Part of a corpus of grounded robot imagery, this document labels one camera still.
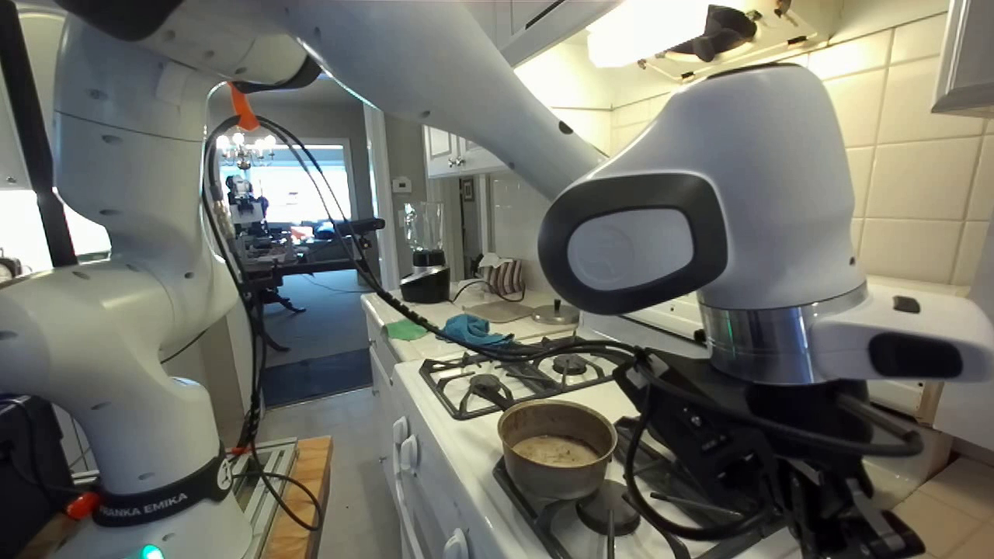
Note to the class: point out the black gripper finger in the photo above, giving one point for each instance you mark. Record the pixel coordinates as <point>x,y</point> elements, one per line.
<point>891,529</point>
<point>826,515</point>

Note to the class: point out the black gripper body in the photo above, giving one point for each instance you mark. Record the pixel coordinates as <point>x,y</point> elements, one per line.
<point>819,430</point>

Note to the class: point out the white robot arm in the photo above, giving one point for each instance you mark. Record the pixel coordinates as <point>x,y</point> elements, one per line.
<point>755,186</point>

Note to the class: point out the black burner grate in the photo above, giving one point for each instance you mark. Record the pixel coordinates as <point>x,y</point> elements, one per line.
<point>517,387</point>
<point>593,529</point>

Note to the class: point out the metal saucepan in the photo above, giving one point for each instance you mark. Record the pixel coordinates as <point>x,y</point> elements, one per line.
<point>559,451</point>

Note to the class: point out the striped dish rack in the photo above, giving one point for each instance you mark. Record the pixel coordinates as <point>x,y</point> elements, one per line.
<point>504,280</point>

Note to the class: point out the white gas stove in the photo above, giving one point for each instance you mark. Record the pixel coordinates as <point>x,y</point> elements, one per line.
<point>468,437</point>

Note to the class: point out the blue cloth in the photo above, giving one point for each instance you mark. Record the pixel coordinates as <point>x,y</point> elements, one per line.
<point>469,329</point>

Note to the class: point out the black base blender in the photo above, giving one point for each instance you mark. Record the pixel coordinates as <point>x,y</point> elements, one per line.
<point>424,280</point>

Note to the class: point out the green sponge cloth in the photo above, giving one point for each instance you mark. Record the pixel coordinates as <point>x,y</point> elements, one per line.
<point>404,329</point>

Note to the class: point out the white range hood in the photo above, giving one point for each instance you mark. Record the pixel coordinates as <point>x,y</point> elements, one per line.
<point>641,33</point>

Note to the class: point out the wooden board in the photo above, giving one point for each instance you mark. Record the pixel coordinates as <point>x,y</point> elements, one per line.
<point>301,506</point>

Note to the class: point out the dark dining table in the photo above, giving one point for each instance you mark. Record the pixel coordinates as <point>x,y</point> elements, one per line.
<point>301,265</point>

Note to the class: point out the crystal chandelier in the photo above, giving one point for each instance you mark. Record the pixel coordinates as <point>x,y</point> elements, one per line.
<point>244,151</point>

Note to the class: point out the black bag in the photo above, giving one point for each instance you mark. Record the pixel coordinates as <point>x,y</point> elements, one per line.
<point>34,475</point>

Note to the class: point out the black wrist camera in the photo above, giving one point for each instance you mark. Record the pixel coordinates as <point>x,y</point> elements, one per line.
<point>700,409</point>

